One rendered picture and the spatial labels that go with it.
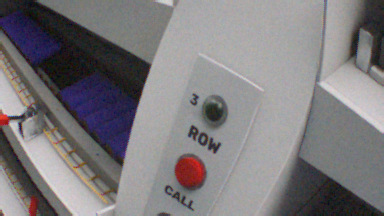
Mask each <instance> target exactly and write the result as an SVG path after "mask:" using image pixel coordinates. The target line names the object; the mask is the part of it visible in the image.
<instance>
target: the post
mask: <svg viewBox="0 0 384 216"><path fill-rule="evenodd" d="M323 2H324V1H323V0H179V1H178V3H177V5H176V7H175V10H174V12H173V14H172V16H171V19H170V21H169V23H168V26H167V28H166V31H165V34H164V36H163V39H162V41H161V43H160V44H159V47H158V49H157V53H156V56H155V58H154V61H153V64H152V67H151V70H150V73H149V75H148V79H147V81H146V83H145V85H144V88H143V91H142V94H141V99H140V104H139V107H138V110H137V113H136V116H135V119H134V122H133V127H132V131H131V134H130V140H129V142H128V145H127V147H128V148H127V150H126V153H125V154H126V157H125V159H124V161H125V162H124V164H123V169H122V174H121V179H120V184H119V188H118V192H117V193H118V194H117V199H116V203H115V204H116V205H115V209H114V215H113V216H143V215H144V211H145V210H146V209H145V208H146V206H147V204H146V203H147V202H148V200H149V199H148V198H149V196H150V191H151V189H152V188H153V187H152V185H153V183H154V181H155V179H154V178H155V176H156V174H157V172H158V167H159V164H160V162H161V159H162V153H163V152H164V149H165V146H166V143H167V140H168V137H169V134H170V132H171V129H172V126H173V123H174V120H175V117H176V114H177V112H178V109H179V106H180V103H181V100H182V97H183V94H184V92H185V89H186V86H187V83H188V80H189V77H190V74H191V71H192V69H193V66H194V63H195V60H196V57H197V55H198V54H202V55H204V56H206V57H208V58H210V59H213V60H215V61H217V62H219V63H220V64H222V65H224V66H226V67H228V68H229V69H230V70H232V71H233V72H234V73H236V74H238V75H239V76H241V77H243V78H245V79H247V80H248V81H249V82H251V83H253V84H255V85H256V86H258V87H259V88H261V89H263V91H264V92H263V97H262V98H261V101H260V103H259V108H258V110H257V113H256V115H255V118H254V120H253V123H252V125H251V128H250V131H249V134H248V137H247V139H246V141H245V143H244V145H243V147H242V149H241V151H240V153H239V155H238V158H237V160H236V163H235V165H234V167H233V169H232V172H231V173H230V176H229V178H228V180H227V182H226V184H225V186H224V187H223V189H222V190H221V192H220V194H219V196H218V198H217V199H216V202H215V203H214V205H213V207H212V209H211V210H210V213H209V215H208V216H293V215H294V214H296V213H297V212H298V210H300V209H301V207H303V206H304V204H305V203H307V202H308V201H309V199H311V197H312V196H313V195H314V194H315V193H316V191H318V190H319V189H320V187H322V185H323V184H324V183H325V182H326V180H327V179H328V178H330V177H329V176H327V175H326V174H324V173H322V171H320V170H318V169H317V168H316V167H314V166H312V165H310V163H307V161H305V160H303V159H302V158H300V157H299V156H298V153H299V151H300V148H301V145H302V142H303V137H304V134H305V130H306V128H307V122H308V119H309V113H310V111H311V105H312V102H313V100H312V99H313V96H314V91H315V85H316V84H315V82H317V81H316V77H317V72H318V71H317V69H318V64H319V63H318V62H319V57H320V56H319V54H320V52H319V51H320V44H321V43H320V42H321V33H322V20H323V19H322V18H323V4H324V3H323Z"/></svg>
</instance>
